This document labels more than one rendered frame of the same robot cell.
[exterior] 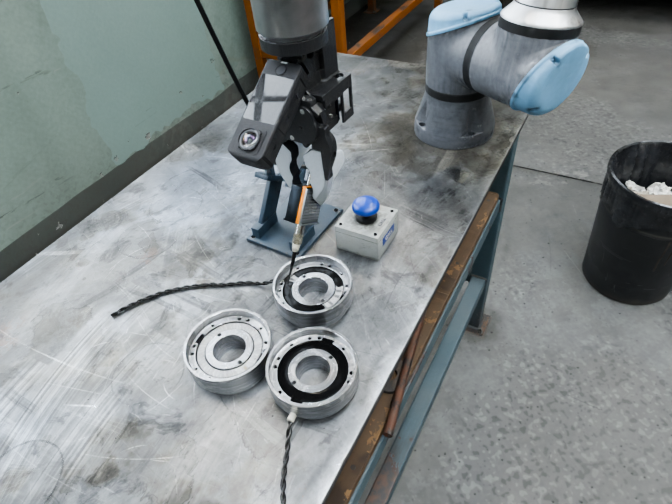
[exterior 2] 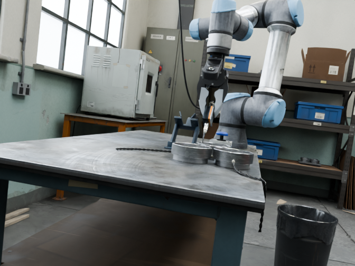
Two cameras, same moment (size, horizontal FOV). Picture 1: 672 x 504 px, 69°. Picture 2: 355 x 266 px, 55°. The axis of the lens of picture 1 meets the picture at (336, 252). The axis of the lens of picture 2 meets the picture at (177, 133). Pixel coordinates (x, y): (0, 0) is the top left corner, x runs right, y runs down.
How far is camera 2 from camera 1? 79 cm
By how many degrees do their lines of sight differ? 45
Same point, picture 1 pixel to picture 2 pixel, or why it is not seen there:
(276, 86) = (215, 60)
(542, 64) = (274, 103)
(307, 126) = (221, 78)
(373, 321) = not seen: hidden behind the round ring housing
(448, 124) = (232, 136)
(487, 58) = (251, 104)
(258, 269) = not seen: hidden behind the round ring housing
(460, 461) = not seen: outside the picture
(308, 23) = (229, 44)
